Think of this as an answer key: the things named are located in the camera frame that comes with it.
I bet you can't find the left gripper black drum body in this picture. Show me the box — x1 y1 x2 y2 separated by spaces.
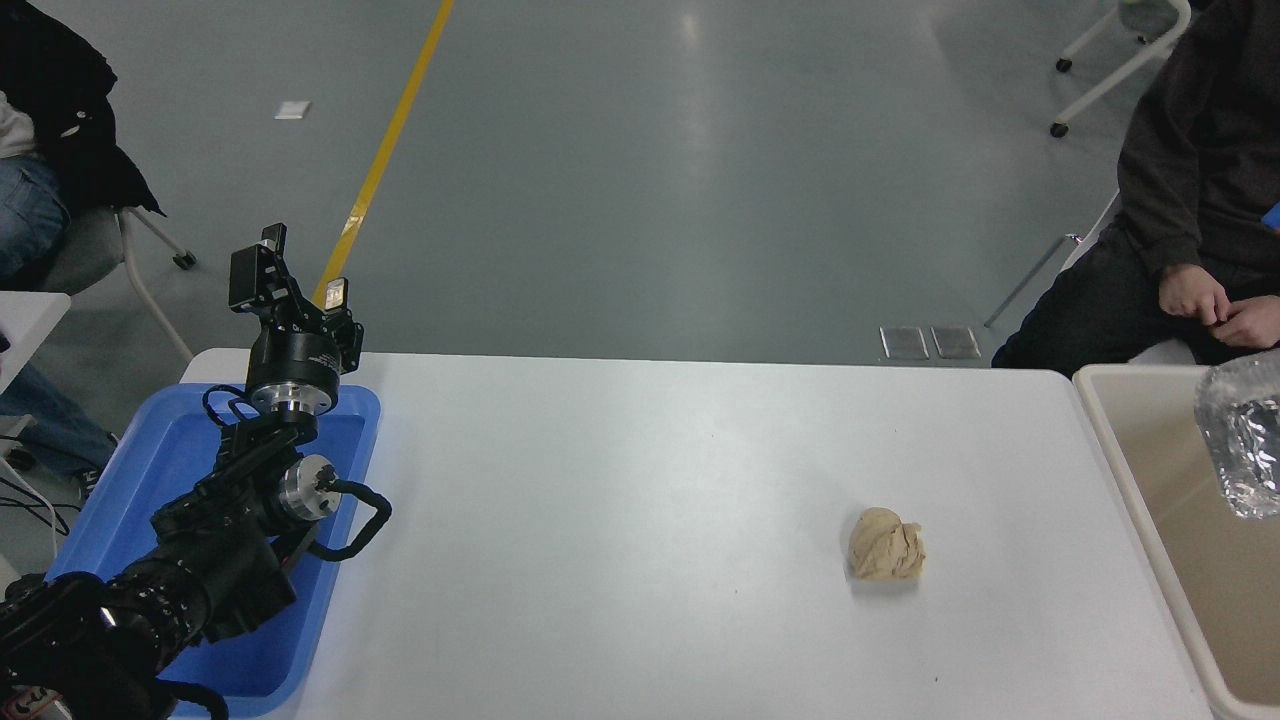
245 322 344 393

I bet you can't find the silver foil tray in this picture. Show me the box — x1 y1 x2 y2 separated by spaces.
1193 350 1280 521

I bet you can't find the person's right hand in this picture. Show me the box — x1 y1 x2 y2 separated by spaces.
1157 262 1234 327

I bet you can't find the person's left hand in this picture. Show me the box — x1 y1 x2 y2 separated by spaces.
1210 294 1280 350

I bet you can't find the blue plastic tray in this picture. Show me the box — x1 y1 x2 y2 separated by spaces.
45 383 382 719

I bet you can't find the small white side table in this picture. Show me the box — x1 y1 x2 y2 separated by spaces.
0 292 73 393

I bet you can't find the person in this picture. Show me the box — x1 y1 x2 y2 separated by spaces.
992 0 1280 369
0 0 167 498

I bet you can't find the crumpled tan paper ball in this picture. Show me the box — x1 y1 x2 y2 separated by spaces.
848 508 927 582

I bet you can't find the white chair with metal leg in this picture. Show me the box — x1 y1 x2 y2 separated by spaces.
985 190 1197 367

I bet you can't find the white wheeled chair base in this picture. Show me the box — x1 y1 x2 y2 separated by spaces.
1050 0 1193 139

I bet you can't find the large pale bin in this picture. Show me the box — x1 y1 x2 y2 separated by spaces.
1073 363 1280 720

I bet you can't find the black floor cable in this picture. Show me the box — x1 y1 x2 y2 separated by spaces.
0 476 83 539

